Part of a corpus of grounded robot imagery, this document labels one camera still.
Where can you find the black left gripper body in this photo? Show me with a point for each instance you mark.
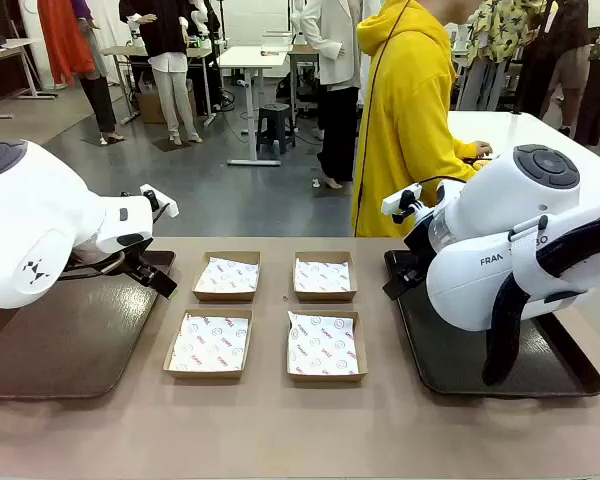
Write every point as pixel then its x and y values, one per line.
pixel 139 260

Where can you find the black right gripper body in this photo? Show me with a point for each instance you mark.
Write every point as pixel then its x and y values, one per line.
pixel 416 257

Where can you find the brown cardboard tray box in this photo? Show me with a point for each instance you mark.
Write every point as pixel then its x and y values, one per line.
pixel 325 378
pixel 225 296
pixel 205 375
pixel 325 297

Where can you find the yellow glazed sprinkle donut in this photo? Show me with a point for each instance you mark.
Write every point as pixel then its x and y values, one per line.
pixel 484 163

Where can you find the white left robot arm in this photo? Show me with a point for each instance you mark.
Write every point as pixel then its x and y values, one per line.
pixel 30 210

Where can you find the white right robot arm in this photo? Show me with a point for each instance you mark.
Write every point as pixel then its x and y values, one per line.
pixel 480 280

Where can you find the person's right forearm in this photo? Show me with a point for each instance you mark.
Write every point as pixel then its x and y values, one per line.
pixel 460 152

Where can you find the black plastic serving tray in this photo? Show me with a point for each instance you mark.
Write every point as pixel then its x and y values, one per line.
pixel 455 360

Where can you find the brown plastic serving tray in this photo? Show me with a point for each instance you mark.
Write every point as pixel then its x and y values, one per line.
pixel 55 340

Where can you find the person's right hand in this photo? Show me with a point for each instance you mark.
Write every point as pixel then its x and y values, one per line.
pixel 482 149

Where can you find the smiley printed paper liner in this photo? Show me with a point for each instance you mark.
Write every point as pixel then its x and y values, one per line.
pixel 227 275
pixel 210 342
pixel 322 345

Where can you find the person in yellow hoodie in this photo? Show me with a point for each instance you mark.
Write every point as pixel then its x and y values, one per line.
pixel 410 125

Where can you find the brown cardboard carton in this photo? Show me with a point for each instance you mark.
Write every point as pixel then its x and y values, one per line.
pixel 152 107

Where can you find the large white table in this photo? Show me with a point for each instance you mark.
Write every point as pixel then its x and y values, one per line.
pixel 530 130

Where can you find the black plastic stool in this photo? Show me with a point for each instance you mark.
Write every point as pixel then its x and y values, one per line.
pixel 275 125

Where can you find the mannequin in white jacket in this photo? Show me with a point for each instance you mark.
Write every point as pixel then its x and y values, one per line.
pixel 335 50

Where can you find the mannequin in black top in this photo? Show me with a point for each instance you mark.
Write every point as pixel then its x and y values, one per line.
pixel 165 35

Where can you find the white standing desk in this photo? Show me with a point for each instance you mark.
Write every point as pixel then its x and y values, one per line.
pixel 252 57

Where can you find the mannequin in yellow floral shirt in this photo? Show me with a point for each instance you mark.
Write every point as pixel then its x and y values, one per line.
pixel 505 25

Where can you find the grey side desk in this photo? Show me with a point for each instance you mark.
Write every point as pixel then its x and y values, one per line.
pixel 5 47

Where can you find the figure in dark brown clothes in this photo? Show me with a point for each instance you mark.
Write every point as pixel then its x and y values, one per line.
pixel 565 50

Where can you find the clear plastic box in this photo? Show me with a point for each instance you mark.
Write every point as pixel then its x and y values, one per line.
pixel 277 42

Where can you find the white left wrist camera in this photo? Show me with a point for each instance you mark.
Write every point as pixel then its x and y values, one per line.
pixel 166 206

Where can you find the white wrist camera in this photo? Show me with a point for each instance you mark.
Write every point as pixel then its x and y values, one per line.
pixel 166 206
pixel 400 199

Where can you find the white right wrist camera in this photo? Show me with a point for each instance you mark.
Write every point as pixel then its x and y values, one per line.
pixel 400 199

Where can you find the grey metal frame desk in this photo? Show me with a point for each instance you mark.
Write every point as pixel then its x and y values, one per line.
pixel 120 51

